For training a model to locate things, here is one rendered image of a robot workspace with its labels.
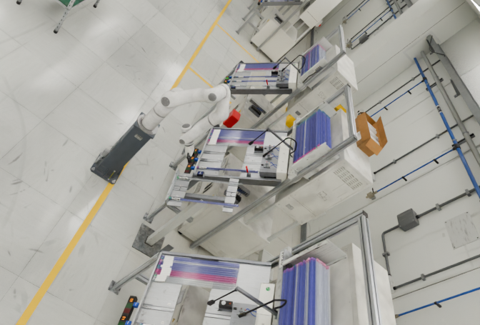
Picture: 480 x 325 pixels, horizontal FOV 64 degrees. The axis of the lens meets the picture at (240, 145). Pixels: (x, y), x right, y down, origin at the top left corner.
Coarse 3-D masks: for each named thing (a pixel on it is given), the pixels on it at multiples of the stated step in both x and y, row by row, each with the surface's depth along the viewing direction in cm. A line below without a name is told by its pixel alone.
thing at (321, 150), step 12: (348, 96) 299; (324, 108) 317; (348, 108) 289; (300, 120) 325; (348, 120) 275; (324, 144) 265; (312, 156) 273; (336, 156) 270; (300, 168) 281; (192, 180) 303; (240, 192) 348; (144, 216) 341
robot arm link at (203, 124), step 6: (204, 120) 279; (198, 126) 282; (204, 126) 281; (210, 126) 280; (186, 132) 282; (192, 132) 281; (198, 132) 283; (180, 138) 285; (186, 138) 282; (192, 138) 282
